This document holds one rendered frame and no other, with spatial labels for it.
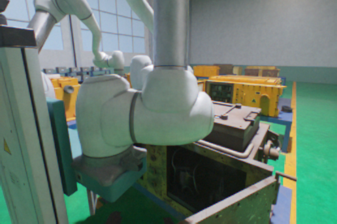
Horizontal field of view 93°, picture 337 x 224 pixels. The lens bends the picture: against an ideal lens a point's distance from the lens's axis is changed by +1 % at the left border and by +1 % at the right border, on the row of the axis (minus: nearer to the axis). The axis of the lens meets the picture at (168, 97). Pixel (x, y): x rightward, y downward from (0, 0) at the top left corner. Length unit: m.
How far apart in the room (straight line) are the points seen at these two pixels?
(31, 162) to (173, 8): 0.52
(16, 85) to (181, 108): 0.37
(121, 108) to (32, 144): 0.23
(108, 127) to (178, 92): 0.20
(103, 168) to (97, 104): 0.18
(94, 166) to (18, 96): 0.25
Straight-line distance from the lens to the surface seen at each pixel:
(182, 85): 0.40
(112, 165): 0.52
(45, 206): 0.62
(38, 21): 1.21
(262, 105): 3.61
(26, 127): 0.51
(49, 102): 0.53
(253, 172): 0.94
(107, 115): 0.44
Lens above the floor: 1.71
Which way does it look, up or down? 13 degrees down
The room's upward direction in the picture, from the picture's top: straight up
